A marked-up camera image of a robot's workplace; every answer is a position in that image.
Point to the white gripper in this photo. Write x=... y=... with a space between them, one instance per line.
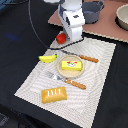
x=72 y=21

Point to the red toy tomato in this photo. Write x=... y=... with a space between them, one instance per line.
x=61 y=38

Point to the yellow toy banana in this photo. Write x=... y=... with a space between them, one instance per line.
x=47 y=59

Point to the yellow butter block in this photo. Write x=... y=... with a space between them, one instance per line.
x=72 y=65

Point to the orange toy bread pastry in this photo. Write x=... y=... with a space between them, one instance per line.
x=54 y=94

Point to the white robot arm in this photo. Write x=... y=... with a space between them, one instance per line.
x=67 y=4

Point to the grey metal pot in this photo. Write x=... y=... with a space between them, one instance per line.
x=91 y=10

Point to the cream ceramic bowl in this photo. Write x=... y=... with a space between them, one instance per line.
x=122 y=15

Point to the tan round wooden plate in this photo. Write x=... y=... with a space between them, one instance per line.
x=69 y=73

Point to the beige woven placemat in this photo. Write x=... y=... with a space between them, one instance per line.
x=78 y=111

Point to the knife with wooden handle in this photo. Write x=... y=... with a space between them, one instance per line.
x=82 y=56

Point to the fork with wooden handle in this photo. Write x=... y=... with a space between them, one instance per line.
x=68 y=81

